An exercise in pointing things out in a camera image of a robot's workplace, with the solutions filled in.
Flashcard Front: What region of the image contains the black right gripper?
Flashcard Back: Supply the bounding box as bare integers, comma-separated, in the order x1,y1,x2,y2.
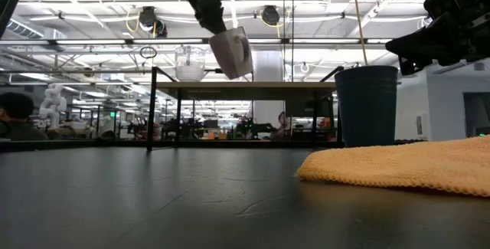
384,0,490,77

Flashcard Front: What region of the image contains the purple and white mug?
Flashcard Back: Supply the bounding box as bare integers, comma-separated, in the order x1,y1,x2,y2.
208,25,255,81

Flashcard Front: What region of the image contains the dark blue plastic cup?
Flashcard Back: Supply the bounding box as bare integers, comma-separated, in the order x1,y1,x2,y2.
334,65,399,149

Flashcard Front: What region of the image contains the orange cloth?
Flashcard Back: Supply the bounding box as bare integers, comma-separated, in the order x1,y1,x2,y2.
295,135,490,199

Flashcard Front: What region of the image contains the person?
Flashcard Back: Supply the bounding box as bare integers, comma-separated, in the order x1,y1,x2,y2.
269,110,292,142
0,91,50,142

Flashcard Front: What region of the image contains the white humanoid robot figure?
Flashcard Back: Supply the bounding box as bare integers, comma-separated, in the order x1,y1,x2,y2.
39,83,68,128

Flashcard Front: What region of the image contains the black ceiling cable reel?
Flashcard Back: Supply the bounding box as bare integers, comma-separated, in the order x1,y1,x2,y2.
260,5,281,28
137,6,168,39

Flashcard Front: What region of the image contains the yellow cable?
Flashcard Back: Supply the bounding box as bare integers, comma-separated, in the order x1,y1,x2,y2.
350,0,369,67

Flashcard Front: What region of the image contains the wooden shelf with black frame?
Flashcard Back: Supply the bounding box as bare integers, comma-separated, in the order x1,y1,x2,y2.
146,66,344,152

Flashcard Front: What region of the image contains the black power cable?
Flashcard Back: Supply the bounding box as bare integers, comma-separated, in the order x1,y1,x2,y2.
290,0,296,84

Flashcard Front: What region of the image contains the black aluminium table frame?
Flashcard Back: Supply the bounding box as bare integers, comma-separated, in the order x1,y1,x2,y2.
0,137,428,153

